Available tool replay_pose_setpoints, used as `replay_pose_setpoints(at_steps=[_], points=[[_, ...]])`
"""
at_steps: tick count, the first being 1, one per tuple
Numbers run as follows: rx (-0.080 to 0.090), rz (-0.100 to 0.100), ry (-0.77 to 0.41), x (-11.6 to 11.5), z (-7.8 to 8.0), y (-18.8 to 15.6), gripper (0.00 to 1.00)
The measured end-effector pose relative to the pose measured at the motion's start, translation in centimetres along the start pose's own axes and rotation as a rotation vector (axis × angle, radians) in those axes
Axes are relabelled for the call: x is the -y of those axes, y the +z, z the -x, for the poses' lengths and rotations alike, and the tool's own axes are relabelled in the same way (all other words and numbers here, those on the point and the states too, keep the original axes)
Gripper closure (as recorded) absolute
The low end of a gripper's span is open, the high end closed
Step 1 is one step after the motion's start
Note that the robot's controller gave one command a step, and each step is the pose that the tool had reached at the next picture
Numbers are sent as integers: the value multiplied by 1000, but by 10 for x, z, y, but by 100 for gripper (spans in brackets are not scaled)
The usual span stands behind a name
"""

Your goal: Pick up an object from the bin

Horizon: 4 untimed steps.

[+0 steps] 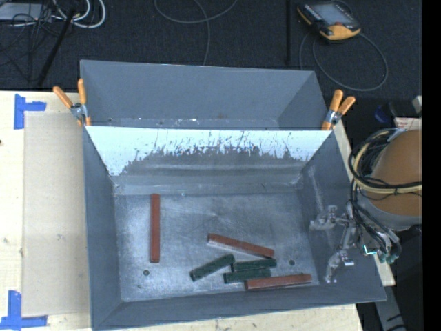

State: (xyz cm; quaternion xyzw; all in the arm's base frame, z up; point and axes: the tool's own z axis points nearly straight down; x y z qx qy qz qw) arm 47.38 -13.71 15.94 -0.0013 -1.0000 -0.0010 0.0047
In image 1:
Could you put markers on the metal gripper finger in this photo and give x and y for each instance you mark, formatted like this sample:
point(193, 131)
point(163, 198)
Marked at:
point(339, 260)
point(325, 219)

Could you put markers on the red-brown flat block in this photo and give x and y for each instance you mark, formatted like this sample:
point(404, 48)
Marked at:
point(278, 282)
point(241, 245)
point(155, 228)

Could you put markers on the dark green flat block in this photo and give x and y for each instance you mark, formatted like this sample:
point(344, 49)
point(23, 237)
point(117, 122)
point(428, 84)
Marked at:
point(255, 264)
point(212, 268)
point(246, 276)

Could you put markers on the grey metal bin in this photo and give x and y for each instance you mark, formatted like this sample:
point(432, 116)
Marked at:
point(206, 205)

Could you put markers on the brown cardboard board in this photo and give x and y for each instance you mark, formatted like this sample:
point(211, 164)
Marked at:
point(51, 202)

